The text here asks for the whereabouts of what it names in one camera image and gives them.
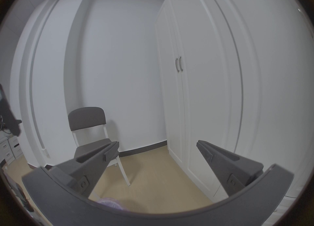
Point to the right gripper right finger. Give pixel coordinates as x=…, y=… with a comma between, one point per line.
x=228, y=168

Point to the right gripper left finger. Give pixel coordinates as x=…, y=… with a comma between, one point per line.
x=93, y=168

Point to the purple plastic bag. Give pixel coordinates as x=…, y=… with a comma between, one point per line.
x=110, y=203

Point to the white chair with grey seat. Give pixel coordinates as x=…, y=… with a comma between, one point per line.
x=85, y=119

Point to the white chest of drawers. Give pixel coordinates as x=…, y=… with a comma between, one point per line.
x=11, y=149

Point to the white wardrobe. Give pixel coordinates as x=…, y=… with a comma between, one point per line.
x=208, y=73

